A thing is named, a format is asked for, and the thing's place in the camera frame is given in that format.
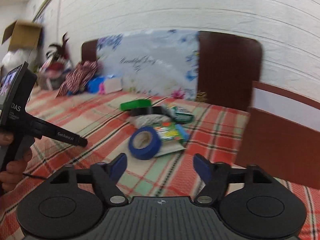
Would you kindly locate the blue masking tape roll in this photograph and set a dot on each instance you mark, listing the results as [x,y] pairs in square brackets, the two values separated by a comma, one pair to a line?
[145,143]

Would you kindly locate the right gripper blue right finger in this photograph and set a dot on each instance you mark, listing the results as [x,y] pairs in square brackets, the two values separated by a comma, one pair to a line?
[215,177]

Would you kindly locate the white plastic bag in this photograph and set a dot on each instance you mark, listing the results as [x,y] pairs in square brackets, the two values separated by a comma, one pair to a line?
[13,59]

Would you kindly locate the open cardboard carton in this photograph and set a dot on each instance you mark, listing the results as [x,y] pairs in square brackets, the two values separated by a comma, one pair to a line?
[22,35]

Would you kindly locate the plaid bed sheet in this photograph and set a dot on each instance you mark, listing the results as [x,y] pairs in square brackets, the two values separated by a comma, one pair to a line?
[215,133]

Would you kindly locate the colourful snack packet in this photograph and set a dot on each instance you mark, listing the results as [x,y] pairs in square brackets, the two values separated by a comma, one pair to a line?
[173,137]

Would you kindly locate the black tape roll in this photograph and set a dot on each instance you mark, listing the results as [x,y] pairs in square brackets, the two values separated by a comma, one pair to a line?
[157,110]

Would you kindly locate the red feather decoration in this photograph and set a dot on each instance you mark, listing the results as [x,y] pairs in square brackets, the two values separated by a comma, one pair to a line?
[59,50]

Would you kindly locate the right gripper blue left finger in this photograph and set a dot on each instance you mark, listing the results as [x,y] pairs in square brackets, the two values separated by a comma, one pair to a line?
[105,178]

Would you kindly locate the brown cardboard storage box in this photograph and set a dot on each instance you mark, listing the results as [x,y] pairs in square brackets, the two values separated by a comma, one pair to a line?
[282,135]

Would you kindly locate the cluttered bedside items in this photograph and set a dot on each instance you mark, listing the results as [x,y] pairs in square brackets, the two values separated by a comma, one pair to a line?
[53,72]

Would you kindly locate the dark brown wooden headboard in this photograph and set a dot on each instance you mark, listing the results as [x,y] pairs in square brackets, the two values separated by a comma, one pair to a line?
[228,66]

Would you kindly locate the person's left hand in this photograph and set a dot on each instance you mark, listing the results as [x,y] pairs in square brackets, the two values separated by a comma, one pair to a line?
[14,171]

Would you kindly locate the red checkered cloth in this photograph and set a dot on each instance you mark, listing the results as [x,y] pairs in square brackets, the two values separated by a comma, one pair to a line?
[76,80]

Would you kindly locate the green rectangular box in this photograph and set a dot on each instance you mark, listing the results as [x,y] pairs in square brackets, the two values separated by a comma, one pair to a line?
[139,103]

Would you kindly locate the floral Beautiful Day pillow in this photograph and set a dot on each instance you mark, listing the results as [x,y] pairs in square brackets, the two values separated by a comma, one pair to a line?
[154,62]

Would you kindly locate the green mint tin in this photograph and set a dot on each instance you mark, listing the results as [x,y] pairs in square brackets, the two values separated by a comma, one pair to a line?
[180,115]

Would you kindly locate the blue tissue pack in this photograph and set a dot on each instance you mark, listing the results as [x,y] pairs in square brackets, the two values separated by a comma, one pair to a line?
[104,85]

